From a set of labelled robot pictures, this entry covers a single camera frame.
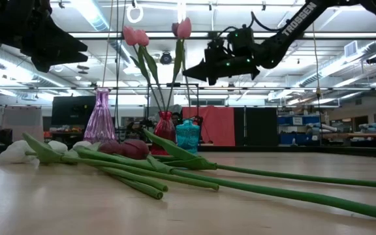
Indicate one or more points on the person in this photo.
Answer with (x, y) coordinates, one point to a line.
(176, 118)

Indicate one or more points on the purple glass vase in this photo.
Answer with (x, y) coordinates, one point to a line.
(100, 124)

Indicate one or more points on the pink artificial tulip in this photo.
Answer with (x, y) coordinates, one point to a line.
(141, 38)
(130, 35)
(184, 28)

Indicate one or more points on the blue glass vase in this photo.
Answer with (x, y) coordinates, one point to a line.
(188, 137)

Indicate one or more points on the dark red artificial tulip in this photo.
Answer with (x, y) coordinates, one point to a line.
(109, 147)
(135, 149)

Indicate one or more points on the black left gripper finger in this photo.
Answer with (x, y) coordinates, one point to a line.
(67, 42)
(70, 58)

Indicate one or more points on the wooden background table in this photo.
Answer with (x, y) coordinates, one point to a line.
(370, 134)

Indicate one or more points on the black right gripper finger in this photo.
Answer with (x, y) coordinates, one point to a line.
(201, 67)
(201, 75)

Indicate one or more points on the blue storage bins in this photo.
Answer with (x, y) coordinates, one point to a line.
(286, 120)

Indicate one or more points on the red glass vase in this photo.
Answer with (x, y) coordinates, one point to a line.
(164, 134)

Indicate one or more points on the black monitor screen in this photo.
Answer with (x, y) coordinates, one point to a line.
(72, 111)

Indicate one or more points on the white board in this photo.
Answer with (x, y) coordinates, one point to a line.
(21, 120)

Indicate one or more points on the red curtain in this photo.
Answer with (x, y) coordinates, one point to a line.
(217, 125)

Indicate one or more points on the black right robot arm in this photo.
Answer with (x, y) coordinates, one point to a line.
(299, 19)

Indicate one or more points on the black round ceiling camera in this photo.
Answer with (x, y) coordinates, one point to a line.
(166, 58)

